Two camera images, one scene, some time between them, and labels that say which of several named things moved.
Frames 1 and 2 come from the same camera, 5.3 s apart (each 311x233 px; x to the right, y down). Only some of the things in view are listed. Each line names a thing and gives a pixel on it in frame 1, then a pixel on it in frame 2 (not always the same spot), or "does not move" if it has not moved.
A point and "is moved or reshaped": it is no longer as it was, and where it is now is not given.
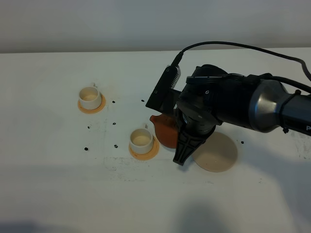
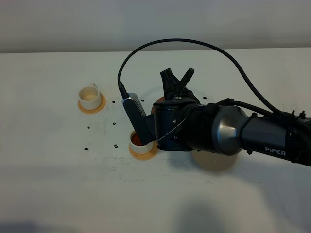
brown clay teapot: (166, 126) is moved or reshaped
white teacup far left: (90, 97) does not move
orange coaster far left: (92, 111) does not move
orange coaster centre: (149, 156) does not move
